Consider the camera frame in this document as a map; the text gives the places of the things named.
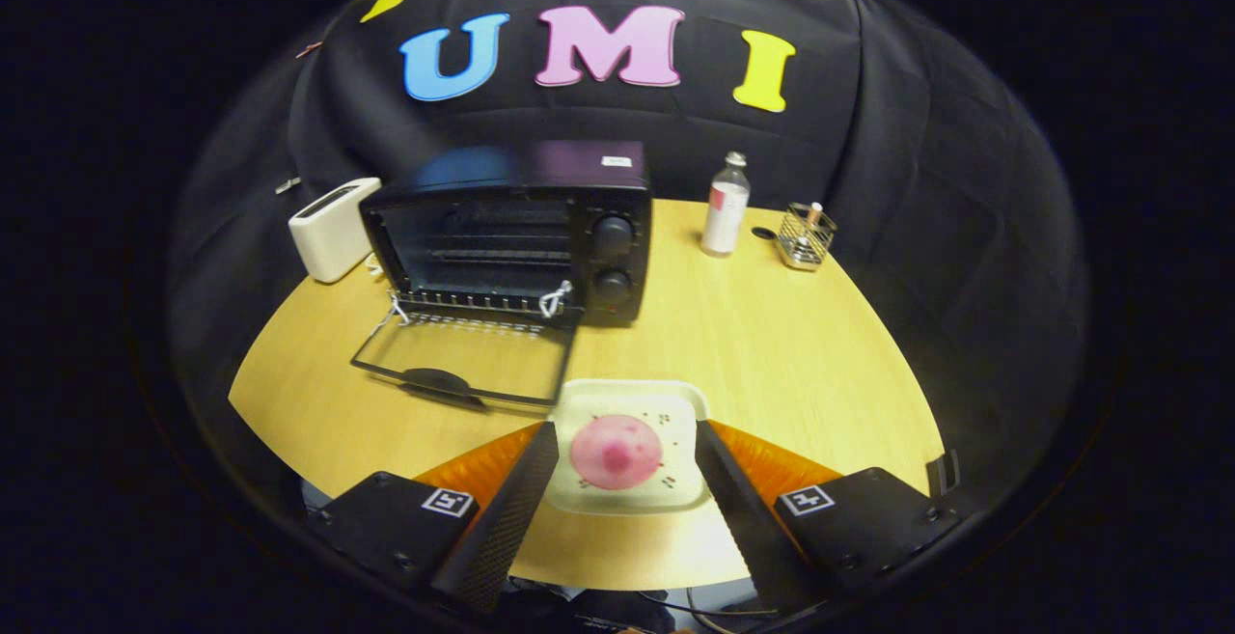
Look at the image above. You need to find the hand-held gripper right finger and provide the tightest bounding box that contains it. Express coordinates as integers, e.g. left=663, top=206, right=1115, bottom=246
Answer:
left=695, top=420, right=964, bottom=616

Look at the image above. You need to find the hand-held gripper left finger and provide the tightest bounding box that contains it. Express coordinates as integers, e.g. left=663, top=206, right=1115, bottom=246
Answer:
left=307, top=422, right=561, bottom=616

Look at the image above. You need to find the pink round food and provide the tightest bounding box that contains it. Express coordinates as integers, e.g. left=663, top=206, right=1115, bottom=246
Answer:
left=569, top=414, right=664, bottom=491

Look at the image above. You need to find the cream square plate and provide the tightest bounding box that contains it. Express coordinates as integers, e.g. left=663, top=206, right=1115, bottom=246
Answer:
left=543, top=379, right=712, bottom=516

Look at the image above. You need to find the black toaster oven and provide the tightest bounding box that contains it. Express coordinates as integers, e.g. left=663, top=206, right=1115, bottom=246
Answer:
left=349, top=140, right=653, bottom=413

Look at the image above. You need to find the white bread toaster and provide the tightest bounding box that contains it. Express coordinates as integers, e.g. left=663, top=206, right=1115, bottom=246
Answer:
left=288, top=178, right=383, bottom=285

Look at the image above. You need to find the clear plastic bottle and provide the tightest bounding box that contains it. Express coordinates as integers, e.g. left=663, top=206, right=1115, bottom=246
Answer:
left=700, top=152, right=752, bottom=258

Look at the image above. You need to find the metal wire basket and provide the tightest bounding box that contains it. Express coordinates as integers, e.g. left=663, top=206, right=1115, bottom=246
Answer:
left=776, top=203, right=837, bottom=272

